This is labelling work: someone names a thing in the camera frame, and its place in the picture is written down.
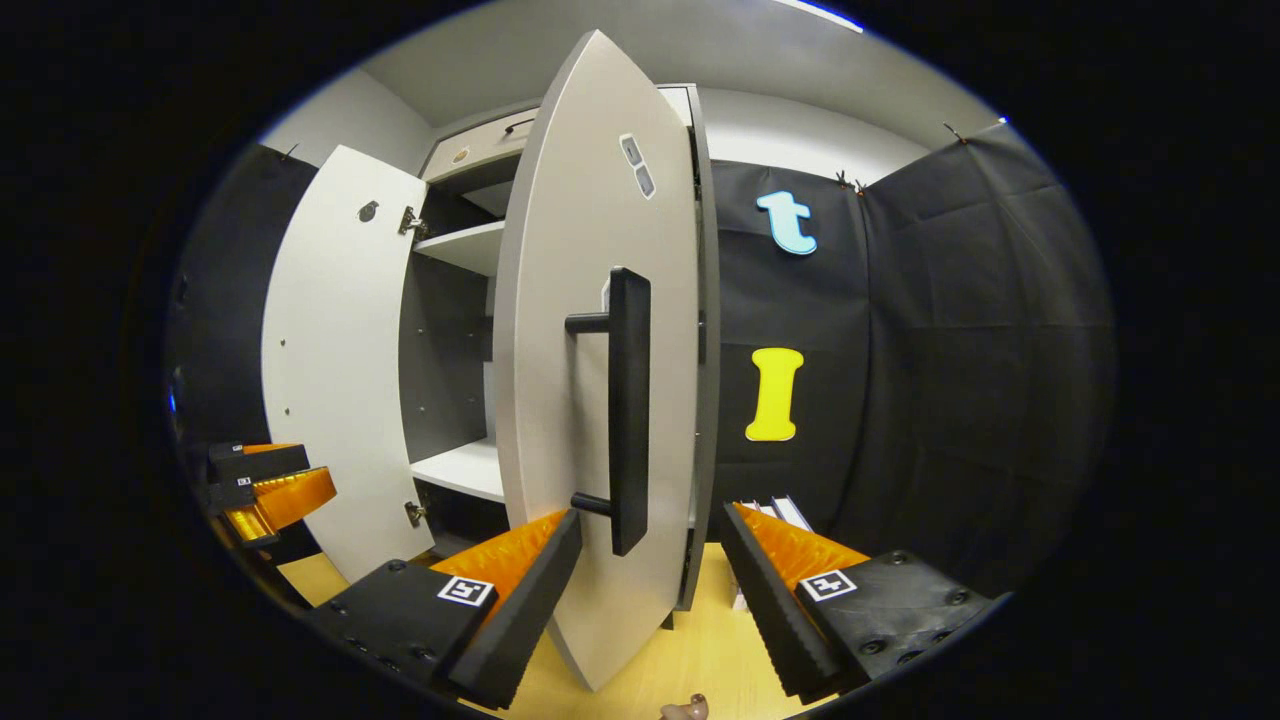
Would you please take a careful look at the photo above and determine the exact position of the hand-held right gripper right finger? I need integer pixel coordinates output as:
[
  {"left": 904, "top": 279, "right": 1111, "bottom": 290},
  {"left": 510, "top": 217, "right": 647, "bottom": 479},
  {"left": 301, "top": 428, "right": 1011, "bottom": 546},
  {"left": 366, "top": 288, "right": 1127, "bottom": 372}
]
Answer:
[{"left": 720, "top": 502, "right": 1001, "bottom": 703}]

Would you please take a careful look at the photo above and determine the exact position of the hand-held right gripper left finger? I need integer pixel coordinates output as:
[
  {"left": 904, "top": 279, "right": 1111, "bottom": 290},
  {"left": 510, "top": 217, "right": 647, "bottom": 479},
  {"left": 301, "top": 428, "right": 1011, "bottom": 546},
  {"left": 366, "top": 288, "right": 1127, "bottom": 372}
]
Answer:
[{"left": 305, "top": 508, "right": 584, "bottom": 711}]

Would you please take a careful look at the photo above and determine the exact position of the white cabinet door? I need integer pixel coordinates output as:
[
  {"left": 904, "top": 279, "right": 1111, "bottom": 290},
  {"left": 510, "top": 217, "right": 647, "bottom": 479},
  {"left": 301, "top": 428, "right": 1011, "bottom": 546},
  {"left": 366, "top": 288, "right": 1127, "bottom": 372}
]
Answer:
[
  {"left": 262, "top": 145, "right": 436, "bottom": 583},
  {"left": 493, "top": 30, "right": 701, "bottom": 693}
]

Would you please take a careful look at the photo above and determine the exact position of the grey white cabinet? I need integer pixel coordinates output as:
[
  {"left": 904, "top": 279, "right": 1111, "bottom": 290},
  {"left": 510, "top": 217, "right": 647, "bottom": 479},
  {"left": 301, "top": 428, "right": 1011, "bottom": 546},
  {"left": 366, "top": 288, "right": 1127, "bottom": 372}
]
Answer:
[{"left": 400, "top": 85, "right": 721, "bottom": 611}]

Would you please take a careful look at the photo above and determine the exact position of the white cabinet shelf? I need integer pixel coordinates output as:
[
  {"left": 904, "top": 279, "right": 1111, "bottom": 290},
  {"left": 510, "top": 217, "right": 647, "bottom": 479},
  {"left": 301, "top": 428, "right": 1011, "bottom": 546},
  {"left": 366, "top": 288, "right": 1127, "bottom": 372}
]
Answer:
[
  {"left": 413, "top": 220, "right": 506, "bottom": 278},
  {"left": 410, "top": 437, "right": 506, "bottom": 504}
]

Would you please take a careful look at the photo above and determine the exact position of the beige cabinet drawer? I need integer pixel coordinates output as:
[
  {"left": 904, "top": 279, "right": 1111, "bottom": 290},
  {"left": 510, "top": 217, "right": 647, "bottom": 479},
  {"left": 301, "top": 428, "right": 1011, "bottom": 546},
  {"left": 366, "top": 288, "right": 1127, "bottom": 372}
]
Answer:
[{"left": 422, "top": 108, "right": 541, "bottom": 181}]

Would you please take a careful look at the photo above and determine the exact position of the black backdrop cloth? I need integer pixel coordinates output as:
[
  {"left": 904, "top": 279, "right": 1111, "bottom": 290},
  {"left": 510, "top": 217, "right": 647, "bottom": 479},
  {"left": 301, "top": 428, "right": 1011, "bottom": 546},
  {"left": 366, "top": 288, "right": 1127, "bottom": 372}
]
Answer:
[
  {"left": 165, "top": 145, "right": 321, "bottom": 451},
  {"left": 715, "top": 120, "right": 1116, "bottom": 601}
]

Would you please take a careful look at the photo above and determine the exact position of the black door handle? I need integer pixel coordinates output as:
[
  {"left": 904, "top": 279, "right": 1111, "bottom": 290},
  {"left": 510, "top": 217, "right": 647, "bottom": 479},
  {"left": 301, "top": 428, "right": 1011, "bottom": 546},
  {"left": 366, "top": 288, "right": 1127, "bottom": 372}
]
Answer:
[{"left": 565, "top": 267, "right": 652, "bottom": 557}]

